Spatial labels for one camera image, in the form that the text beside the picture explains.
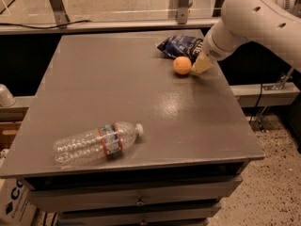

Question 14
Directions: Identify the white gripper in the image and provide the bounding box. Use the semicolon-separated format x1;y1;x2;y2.
192;20;248;73

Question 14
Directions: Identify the grey metal bracket centre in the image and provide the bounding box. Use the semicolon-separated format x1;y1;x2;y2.
177;0;189;24

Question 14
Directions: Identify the black cable at right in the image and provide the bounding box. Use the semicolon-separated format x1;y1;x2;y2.
249;84;264;124

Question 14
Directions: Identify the grey drawer cabinet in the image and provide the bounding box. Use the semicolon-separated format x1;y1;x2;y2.
0;31;263;226

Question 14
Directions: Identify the grey metal bracket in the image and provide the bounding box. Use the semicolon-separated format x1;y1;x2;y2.
177;0;189;24
49;0;70;25

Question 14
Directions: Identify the white cylinder object left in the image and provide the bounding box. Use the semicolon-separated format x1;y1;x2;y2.
0;84;16;107

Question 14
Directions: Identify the clear plastic water bottle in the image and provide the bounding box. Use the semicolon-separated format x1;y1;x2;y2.
53;121;144;166

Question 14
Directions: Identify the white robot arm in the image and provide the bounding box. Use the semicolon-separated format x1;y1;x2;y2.
192;0;301;73

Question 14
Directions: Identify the brown cardboard box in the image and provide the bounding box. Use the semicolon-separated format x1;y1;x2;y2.
0;121;22;150

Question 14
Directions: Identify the grey metal bracket left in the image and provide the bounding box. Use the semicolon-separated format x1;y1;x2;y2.
49;0;70;25

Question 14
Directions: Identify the white cardboard box blue print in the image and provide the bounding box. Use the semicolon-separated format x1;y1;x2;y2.
0;179;37;226

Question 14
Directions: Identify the black cable on ledge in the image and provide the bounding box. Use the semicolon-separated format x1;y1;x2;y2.
0;19;92;30

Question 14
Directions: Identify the orange fruit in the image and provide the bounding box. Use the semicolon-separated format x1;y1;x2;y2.
173;56;192;75

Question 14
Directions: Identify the blue chip bag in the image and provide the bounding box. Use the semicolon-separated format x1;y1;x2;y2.
157;35;203;61

